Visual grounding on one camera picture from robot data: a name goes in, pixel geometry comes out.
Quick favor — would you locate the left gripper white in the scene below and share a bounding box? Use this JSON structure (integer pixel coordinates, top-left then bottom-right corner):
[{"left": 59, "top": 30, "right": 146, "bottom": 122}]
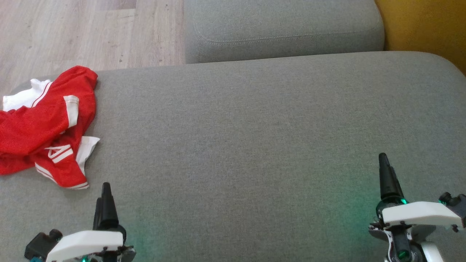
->
[{"left": 46, "top": 182, "right": 136, "bottom": 262}]

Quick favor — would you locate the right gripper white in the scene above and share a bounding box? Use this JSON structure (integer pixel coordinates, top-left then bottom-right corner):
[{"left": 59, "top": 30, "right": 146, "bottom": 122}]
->
[{"left": 368, "top": 153, "right": 465, "bottom": 262}]

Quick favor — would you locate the red white sports jersey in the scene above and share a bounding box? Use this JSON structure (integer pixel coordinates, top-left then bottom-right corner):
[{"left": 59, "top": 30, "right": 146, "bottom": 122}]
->
[{"left": 0, "top": 65, "right": 100, "bottom": 190}]

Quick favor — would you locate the large grey sofa seat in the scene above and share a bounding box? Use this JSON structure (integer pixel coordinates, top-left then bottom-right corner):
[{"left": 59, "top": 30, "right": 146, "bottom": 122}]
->
[{"left": 0, "top": 51, "right": 466, "bottom": 262}]

